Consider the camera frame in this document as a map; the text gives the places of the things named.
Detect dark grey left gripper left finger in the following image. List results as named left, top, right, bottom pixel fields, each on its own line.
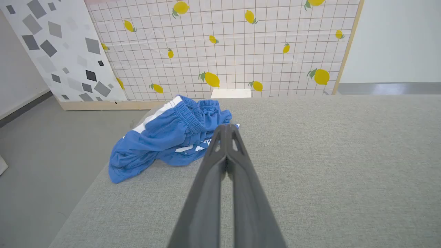
left=168, top=124, right=228, bottom=248

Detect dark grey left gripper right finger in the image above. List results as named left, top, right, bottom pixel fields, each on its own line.
left=227, top=124, right=287, bottom=248

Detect blue shorts with white stripe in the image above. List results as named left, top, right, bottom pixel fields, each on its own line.
left=109, top=95, right=240, bottom=184

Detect grey fabric sofa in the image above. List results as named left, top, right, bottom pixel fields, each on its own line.
left=48, top=95, right=441, bottom=248

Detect small white box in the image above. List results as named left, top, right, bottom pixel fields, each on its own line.
left=211, top=89, right=252, bottom=99

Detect lemon print grid backdrop board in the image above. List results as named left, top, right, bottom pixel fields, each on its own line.
left=84, top=0, right=365, bottom=102

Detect grey terrazzo print backdrop board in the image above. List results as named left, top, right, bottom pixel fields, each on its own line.
left=0, top=0, right=128, bottom=103

